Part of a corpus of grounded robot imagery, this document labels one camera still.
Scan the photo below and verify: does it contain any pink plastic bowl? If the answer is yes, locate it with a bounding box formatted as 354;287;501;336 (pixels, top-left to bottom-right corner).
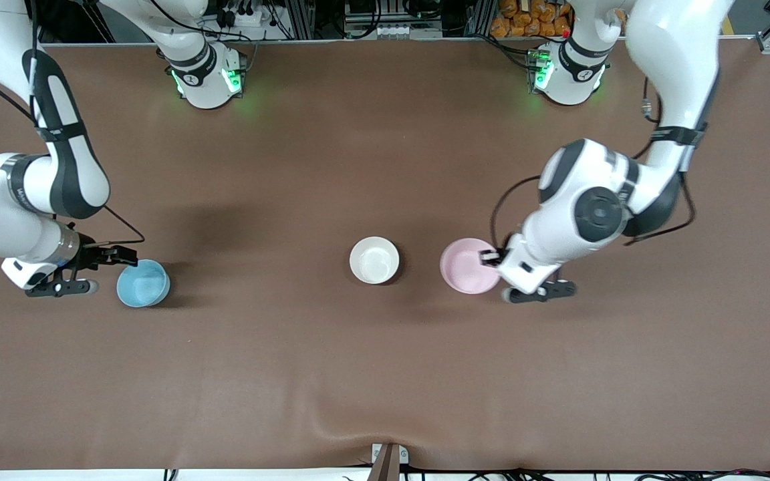
439;237;503;295

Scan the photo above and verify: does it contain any blue plastic bowl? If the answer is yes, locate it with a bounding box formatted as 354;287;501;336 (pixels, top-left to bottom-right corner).
116;259;171;309

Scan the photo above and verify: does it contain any white plastic bowl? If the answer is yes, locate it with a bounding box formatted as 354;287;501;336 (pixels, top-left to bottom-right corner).
349;236;400;285

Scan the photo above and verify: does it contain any brown table cloth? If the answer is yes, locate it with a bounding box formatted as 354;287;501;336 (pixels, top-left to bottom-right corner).
0;37;770;472

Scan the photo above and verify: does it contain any orange netted bag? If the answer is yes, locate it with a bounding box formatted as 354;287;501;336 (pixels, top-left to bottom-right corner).
490;0;574;39

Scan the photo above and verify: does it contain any white power strip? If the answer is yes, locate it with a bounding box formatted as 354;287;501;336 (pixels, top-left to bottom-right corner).
215;3;267;29

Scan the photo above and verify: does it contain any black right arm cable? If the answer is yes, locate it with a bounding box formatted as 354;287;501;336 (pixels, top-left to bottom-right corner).
0;57;146;247

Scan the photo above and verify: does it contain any black right camera bracket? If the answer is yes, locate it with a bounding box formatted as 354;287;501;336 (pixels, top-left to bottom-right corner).
24;280;90;299

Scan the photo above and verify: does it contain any black camera bracket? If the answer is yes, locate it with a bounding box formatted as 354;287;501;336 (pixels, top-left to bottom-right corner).
511;280;578;303
24;280;90;299

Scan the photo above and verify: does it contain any black left camera bracket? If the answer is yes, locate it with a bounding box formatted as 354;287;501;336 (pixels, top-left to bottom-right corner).
511;280;578;303

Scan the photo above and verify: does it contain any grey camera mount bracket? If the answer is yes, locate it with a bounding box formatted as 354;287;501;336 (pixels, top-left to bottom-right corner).
368;442;410;481

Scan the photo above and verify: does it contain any aluminium frame post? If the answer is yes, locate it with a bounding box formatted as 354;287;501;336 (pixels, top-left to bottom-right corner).
283;0;316;41
465;0;497;37

